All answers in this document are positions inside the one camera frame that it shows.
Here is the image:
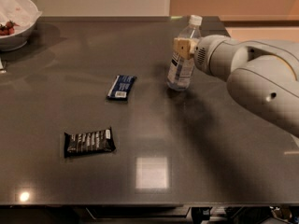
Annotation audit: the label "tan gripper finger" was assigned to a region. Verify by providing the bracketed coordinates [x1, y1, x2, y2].
[173, 38, 199, 60]

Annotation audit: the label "white napkin in bowl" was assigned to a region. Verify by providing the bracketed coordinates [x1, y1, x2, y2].
[0, 0, 42, 27]

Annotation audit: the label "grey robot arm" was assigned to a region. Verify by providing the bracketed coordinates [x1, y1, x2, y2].
[173, 35, 299, 137]

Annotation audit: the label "white bowl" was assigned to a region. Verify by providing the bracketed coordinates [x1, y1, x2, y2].
[0, 0, 43, 52]

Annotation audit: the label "black snack bar wrapper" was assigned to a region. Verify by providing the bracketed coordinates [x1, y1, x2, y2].
[64, 128, 116, 158]

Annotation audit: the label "red strawberries in bowl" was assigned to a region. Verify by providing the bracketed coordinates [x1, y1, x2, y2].
[0, 21, 17, 35]

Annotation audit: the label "blue snack bar wrapper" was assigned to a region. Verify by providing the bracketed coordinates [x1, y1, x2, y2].
[107, 75, 136, 101]

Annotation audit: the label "clear plastic bottle blue label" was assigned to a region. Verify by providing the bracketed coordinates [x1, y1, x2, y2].
[167, 15, 202, 91]

